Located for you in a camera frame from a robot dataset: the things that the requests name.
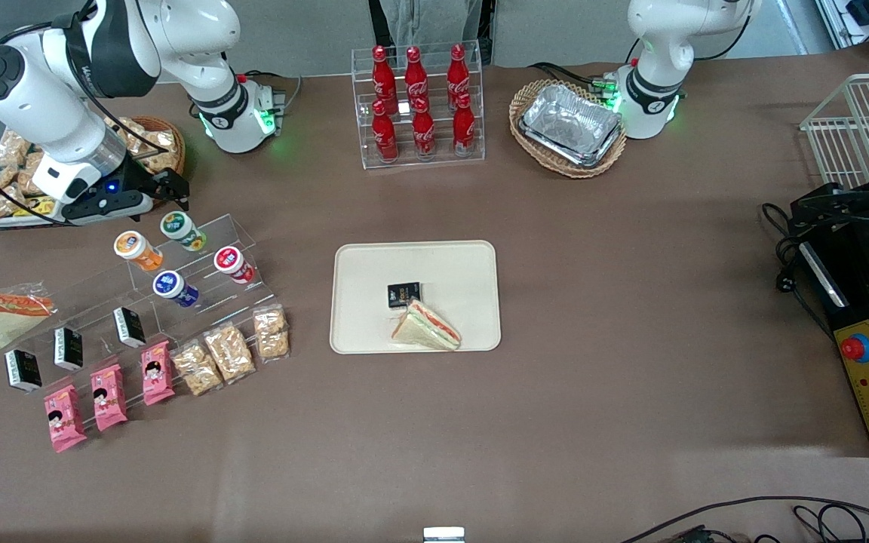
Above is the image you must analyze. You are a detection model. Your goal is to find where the dark brown wicker basket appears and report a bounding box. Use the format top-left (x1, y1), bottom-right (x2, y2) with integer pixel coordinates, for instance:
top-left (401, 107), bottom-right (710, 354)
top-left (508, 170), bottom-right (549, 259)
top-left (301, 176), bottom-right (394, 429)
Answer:
top-left (106, 115), bottom-right (186, 208)

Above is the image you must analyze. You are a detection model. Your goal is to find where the clear acrylic bottle rack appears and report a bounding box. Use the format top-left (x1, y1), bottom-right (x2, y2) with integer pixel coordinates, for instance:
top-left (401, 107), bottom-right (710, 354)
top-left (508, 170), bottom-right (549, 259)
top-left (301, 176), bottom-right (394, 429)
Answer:
top-left (352, 41), bottom-right (486, 170)

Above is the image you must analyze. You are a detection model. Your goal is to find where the aluminium frame shelf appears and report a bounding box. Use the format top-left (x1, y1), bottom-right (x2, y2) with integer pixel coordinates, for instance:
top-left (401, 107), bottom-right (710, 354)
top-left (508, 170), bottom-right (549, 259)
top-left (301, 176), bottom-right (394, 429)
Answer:
top-left (815, 0), bottom-right (869, 54)

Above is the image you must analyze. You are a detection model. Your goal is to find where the aluminium foil tray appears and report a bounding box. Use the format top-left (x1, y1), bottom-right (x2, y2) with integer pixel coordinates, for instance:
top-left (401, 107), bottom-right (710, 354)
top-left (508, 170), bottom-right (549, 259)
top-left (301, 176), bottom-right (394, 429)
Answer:
top-left (523, 84), bottom-right (622, 155)
top-left (519, 113), bottom-right (624, 168)

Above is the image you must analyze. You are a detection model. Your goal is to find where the clear acrylic tiered stand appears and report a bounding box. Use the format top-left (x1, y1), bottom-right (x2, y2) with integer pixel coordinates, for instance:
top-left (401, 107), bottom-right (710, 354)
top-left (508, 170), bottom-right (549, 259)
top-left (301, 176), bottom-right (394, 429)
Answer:
top-left (23, 213), bottom-right (277, 400)

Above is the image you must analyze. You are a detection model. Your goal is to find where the long black cable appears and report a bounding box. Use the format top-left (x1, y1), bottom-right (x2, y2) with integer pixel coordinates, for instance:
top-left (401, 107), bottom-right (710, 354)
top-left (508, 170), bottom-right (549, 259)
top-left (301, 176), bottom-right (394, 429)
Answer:
top-left (619, 495), bottom-right (869, 543)

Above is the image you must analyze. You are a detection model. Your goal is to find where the pink snack pack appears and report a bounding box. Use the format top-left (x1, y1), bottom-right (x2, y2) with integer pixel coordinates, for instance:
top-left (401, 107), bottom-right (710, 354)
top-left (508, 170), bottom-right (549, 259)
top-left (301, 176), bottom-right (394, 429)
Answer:
top-left (91, 364), bottom-right (129, 432)
top-left (140, 340), bottom-right (177, 406)
top-left (44, 383), bottom-right (88, 453)

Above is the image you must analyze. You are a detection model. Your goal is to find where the white wire basket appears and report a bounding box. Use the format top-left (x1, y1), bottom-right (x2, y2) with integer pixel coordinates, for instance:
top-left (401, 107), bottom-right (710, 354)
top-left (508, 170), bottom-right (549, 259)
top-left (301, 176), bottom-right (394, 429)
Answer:
top-left (800, 72), bottom-right (869, 189)

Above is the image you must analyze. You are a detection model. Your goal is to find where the green gum bottle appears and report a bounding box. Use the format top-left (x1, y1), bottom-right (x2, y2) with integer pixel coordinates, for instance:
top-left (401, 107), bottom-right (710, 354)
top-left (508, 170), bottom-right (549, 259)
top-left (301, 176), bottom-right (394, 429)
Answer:
top-left (160, 211), bottom-right (207, 252)

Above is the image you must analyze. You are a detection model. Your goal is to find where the black left base cable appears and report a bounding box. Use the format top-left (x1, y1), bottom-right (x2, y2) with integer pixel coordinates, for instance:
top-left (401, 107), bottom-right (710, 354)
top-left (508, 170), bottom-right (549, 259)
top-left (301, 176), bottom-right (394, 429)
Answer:
top-left (529, 62), bottom-right (616, 93)

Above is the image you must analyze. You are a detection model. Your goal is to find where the clear nut bar packet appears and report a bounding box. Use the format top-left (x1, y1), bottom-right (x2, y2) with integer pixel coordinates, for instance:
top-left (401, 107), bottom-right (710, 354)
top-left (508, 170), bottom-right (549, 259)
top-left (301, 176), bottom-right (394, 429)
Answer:
top-left (203, 323), bottom-right (256, 384)
top-left (253, 304), bottom-right (290, 361)
top-left (172, 340), bottom-right (224, 397)

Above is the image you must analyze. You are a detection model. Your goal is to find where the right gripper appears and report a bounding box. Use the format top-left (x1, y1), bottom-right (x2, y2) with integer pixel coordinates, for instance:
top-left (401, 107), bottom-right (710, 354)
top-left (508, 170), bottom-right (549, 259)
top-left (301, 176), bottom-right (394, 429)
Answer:
top-left (61, 162), bottom-right (190, 227)

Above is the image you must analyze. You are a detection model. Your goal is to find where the cream plastic tray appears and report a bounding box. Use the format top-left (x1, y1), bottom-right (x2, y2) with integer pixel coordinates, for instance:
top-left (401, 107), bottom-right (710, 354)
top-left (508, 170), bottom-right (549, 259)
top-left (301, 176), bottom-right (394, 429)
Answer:
top-left (329, 240), bottom-right (502, 354)

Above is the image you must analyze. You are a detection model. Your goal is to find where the red gum bottle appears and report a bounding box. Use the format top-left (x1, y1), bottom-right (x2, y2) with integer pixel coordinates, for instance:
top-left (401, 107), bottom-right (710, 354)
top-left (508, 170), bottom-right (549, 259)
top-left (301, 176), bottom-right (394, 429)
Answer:
top-left (213, 246), bottom-right (256, 285)

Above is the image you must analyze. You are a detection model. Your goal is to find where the orange gum bottle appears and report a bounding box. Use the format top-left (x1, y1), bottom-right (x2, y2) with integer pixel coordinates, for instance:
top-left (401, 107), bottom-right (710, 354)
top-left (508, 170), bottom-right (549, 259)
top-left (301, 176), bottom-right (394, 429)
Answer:
top-left (113, 230), bottom-right (165, 272)

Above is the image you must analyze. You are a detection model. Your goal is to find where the black sealing machine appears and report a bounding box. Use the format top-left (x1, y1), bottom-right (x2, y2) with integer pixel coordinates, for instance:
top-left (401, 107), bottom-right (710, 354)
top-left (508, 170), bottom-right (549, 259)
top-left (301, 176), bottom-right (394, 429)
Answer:
top-left (789, 181), bottom-right (869, 457)

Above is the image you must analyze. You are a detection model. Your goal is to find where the blue gum bottle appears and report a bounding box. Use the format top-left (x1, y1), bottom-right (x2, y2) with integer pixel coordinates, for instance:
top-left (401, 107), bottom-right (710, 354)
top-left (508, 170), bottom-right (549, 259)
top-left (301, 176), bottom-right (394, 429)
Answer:
top-left (152, 271), bottom-right (200, 308)

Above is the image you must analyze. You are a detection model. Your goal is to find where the black power cable with plug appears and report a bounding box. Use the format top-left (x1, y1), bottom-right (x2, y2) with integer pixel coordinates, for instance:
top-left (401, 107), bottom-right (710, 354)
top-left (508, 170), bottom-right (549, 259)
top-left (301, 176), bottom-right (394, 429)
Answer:
top-left (760, 202), bottom-right (835, 340)

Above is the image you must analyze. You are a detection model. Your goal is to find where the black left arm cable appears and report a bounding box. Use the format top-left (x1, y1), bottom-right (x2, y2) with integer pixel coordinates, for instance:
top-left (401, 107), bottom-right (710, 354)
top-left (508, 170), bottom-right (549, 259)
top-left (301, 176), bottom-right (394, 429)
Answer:
top-left (695, 11), bottom-right (754, 61)

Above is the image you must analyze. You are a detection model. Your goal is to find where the black tissue pack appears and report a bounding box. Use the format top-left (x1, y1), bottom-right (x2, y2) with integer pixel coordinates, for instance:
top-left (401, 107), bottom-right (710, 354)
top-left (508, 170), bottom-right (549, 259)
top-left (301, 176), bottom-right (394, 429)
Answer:
top-left (54, 327), bottom-right (84, 372)
top-left (387, 282), bottom-right (422, 310)
top-left (5, 349), bottom-right (43, 394)
top-left (113, 306), bottom-right (147, 349)

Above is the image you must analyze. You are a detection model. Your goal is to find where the coiled black cable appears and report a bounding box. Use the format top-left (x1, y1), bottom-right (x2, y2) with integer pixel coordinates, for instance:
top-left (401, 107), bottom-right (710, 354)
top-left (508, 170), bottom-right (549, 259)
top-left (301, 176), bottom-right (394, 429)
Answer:
top-left (793, 504), bottom-right (869, 543)

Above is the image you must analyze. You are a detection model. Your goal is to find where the wrapped triangle sandwich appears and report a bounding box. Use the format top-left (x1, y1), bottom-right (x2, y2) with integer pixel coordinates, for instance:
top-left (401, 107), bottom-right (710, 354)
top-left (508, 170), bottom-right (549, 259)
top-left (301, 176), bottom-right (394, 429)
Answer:
top-left (392, 299), bottom-right (462, 352)
top-left (0, 290), bottom-right (57, 357)

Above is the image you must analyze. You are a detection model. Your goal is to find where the light woven wicker basket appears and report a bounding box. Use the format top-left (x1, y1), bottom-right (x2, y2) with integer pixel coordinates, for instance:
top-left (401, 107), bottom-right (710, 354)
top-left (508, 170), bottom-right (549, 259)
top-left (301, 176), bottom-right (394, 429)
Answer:
top-left (509, 79), bottom-right (628, 179)

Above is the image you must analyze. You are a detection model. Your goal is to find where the person body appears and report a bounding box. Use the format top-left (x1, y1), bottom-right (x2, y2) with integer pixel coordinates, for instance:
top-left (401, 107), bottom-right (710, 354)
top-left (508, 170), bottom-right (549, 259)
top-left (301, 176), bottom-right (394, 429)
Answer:
top-left (370, 0), bottom-right (481, 48)

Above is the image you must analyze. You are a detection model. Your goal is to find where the right base cable bundle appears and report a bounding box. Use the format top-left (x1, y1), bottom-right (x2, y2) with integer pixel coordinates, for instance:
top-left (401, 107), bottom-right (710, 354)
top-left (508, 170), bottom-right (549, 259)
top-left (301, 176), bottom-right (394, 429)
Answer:
top-left (237, 70), bottom-right (303, 133)

